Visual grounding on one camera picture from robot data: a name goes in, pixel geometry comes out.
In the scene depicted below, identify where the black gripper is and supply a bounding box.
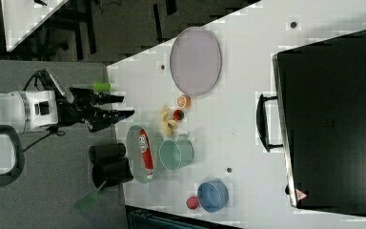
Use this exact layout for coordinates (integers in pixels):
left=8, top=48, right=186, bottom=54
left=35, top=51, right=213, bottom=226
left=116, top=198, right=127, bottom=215
left=55, top=88, right=134, bottom=133

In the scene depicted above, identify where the red plush ketchup bottle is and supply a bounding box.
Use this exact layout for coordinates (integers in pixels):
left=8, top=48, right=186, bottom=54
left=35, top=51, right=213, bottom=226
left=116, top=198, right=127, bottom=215
left=138, top=129, right=153, bottom=180

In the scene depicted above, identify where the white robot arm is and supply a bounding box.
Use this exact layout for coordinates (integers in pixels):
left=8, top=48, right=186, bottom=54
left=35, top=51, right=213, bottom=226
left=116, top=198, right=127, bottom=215
left=0, top=89, right=134, bottom=187

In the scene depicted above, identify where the green oval strainer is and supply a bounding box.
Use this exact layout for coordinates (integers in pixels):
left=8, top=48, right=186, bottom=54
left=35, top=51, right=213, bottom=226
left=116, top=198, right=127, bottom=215
left=126, top=125, right=165, bottom=184

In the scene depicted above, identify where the green cylinder clamp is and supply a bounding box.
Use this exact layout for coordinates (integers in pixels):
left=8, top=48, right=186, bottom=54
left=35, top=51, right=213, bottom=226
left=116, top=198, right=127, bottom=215
left=92, top=82, right=112, bottom=92

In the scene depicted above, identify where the black cylinder upper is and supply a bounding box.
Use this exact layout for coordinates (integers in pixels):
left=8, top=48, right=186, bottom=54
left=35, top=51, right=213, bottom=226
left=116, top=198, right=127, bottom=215
left=89, top=143, right=126, bottom=164

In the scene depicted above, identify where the black cylinder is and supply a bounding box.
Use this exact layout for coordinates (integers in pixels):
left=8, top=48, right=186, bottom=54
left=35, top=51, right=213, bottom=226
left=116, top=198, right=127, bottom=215
left=92, top=158, right=133, bottom=188
left=89, top=143, right=126, bottom=164

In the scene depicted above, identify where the black cylinder lower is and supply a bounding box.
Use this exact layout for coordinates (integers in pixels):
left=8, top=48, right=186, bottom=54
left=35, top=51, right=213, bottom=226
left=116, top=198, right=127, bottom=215
left=92, top=158, right=133, bottom=188

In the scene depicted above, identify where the red strawberry toy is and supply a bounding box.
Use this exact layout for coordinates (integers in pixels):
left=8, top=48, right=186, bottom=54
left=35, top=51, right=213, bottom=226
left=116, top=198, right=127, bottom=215
left=173, top=110, right=184, bottom=121

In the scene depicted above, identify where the orange slice toy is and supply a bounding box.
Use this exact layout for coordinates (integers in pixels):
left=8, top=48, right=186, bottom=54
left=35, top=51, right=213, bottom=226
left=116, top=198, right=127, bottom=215
left=177, top=94, right=191, bottom=109

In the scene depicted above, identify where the green mug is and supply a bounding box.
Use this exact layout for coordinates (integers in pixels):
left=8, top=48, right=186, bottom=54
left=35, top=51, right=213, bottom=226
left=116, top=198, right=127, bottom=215
left=159, top=134, right=194, bottom=171

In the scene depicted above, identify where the green flat strip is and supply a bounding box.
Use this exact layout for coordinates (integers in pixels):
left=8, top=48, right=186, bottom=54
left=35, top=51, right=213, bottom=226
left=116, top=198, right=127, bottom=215
left=72, top=182, right=106, bottom=211

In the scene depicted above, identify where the round grey plate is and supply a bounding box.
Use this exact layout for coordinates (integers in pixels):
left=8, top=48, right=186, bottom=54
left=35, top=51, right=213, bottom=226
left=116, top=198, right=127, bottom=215
left=170, top=27, right=222, bottom=96

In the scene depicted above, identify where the white background table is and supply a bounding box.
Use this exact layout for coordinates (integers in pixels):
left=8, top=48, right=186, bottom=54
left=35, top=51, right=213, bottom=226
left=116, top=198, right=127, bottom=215
left=0, top=0, right=70, bottom=52

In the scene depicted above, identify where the red round toy fruit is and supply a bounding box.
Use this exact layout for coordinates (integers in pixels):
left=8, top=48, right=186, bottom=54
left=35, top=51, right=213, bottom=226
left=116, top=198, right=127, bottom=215
left=186, top=197, right=200, bottom=210

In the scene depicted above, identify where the blue bowl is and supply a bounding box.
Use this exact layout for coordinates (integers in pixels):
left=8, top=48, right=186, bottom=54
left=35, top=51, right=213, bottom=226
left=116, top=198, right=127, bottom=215
left=197, top=179, right=229, bottom=213

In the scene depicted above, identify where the black toaster oven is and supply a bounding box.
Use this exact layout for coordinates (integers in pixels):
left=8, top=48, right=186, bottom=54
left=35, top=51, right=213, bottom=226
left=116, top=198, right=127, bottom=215
left=272, top=30, right=366, bottom=217

